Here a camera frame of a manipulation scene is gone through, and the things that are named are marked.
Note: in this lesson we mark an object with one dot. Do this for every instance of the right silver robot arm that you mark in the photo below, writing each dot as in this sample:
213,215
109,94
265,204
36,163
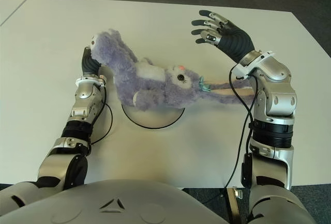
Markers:
276,99

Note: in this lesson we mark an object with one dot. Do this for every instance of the purple plush rabbit doll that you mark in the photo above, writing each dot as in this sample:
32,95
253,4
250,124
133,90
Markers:
144,79

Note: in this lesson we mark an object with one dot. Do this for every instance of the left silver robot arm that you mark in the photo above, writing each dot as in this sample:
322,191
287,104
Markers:
82,105

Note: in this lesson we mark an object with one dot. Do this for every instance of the grey robot torso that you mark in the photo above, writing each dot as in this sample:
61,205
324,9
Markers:
116,203

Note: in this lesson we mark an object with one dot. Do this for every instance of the white plate with black rim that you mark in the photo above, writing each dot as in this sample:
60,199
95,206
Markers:
155,119

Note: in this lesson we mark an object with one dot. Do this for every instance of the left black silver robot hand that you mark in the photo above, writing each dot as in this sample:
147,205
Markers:
89,66

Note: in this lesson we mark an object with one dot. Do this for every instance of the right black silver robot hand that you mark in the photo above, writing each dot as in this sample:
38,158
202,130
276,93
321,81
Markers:
235,41

